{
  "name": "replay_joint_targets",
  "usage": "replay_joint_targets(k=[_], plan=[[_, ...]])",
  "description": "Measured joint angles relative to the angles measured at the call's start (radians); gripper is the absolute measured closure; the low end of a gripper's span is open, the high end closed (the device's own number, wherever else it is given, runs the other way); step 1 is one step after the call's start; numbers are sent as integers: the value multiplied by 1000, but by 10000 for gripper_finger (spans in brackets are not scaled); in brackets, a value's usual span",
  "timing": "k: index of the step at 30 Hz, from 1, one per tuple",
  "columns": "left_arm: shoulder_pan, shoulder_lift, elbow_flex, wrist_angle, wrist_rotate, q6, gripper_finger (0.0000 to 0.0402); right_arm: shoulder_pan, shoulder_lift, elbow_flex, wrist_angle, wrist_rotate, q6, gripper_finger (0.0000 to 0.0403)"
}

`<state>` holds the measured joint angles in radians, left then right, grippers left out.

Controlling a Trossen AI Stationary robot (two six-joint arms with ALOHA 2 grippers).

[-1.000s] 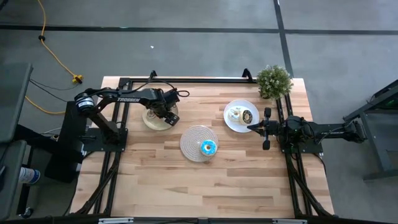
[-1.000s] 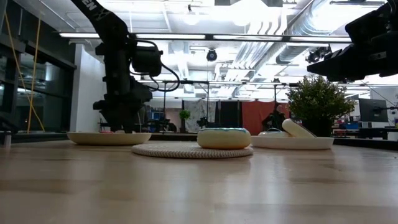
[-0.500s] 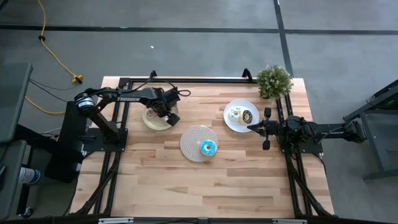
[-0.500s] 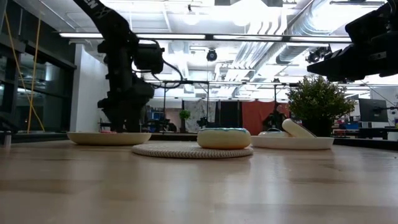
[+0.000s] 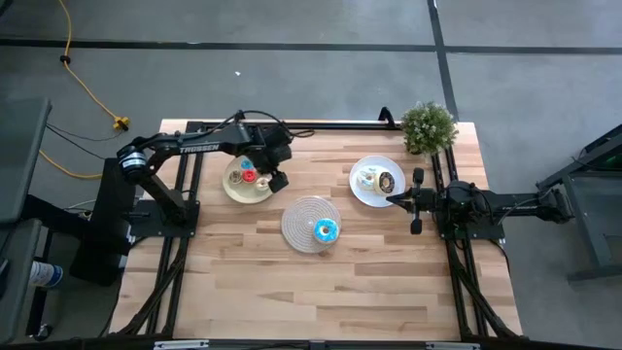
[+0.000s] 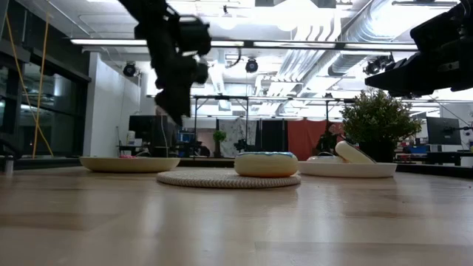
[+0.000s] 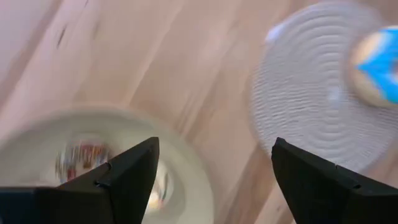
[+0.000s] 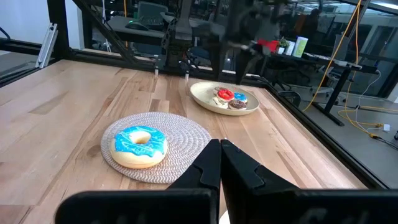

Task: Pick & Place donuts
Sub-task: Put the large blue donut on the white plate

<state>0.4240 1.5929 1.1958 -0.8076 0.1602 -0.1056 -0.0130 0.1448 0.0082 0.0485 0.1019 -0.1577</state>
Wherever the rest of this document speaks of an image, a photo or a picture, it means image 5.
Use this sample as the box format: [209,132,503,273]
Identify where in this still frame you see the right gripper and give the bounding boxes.
[386,167,441,236]

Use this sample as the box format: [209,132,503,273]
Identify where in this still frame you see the large chocolate sprinkled donut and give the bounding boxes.
[374,170,399,196]

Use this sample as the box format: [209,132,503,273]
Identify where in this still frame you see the large white frosted donut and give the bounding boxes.
[356,166,378,192]

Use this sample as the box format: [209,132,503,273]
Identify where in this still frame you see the large blue frosted donut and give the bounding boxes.
[313,217,341,244]

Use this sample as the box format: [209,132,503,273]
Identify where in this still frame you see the beige round plate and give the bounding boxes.
[222,154,276,204]

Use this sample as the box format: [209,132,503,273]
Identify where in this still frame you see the white round plate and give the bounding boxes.
[348,155,407,209]

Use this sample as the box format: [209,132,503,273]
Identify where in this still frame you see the potted green plant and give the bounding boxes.
[399,100,460,157]

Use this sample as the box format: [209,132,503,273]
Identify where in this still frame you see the black equipment stand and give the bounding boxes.
[69,157,138,287]

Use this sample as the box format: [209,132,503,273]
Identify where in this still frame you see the grey metal cart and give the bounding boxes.
[536,123,622,284]

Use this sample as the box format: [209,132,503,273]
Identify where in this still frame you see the white blue can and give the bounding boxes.
[27,260,65,290]

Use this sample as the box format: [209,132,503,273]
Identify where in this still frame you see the grey side table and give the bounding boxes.
[0,217,44,344]
[0,95,53,225]

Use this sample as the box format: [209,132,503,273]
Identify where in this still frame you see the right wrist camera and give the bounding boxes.
[420,190,440,212]

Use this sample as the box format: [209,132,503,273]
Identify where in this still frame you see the round woven rope mat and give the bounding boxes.
[281,195,343,254]

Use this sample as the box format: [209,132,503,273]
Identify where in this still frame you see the black aluminium table frame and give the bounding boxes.
[109,106,524,341]

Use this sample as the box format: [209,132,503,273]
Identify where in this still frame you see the silver table bracket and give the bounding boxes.
[153,339,210,350]
[425,341,481,350]

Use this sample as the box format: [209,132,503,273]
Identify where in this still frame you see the yellow extension cable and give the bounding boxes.
[38,0,131,180]

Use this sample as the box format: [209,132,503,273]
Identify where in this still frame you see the black floor cable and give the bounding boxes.
[46,123,156,161]

